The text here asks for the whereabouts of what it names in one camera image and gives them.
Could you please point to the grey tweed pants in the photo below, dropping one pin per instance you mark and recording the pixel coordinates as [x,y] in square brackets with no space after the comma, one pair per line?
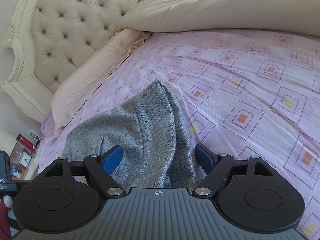
[152,130]

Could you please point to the cream duvet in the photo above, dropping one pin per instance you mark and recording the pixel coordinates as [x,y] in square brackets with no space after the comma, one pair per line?
[296,16]

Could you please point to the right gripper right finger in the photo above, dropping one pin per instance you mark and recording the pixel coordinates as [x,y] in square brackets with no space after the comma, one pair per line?
[217,167]

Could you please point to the red water bottle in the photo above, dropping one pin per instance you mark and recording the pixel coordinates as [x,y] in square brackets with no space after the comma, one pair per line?
[26,143]

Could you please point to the white alarm clock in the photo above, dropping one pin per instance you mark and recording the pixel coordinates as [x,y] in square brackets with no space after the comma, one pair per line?
[25,159]

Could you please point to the small digital clock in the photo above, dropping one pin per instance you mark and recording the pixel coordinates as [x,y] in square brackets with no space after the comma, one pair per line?
[34,136]

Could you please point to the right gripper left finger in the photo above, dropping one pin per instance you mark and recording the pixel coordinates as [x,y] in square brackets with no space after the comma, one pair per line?
[100,168]

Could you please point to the cream pillow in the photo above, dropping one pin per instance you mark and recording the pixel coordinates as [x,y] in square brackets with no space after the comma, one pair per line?
[81,84]

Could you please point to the tufted cream headboard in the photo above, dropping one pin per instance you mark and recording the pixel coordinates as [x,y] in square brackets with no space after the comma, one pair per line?
[51,39]

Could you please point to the pink patterned bed sheet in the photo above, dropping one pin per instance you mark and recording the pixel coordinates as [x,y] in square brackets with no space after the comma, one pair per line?
[243,92]

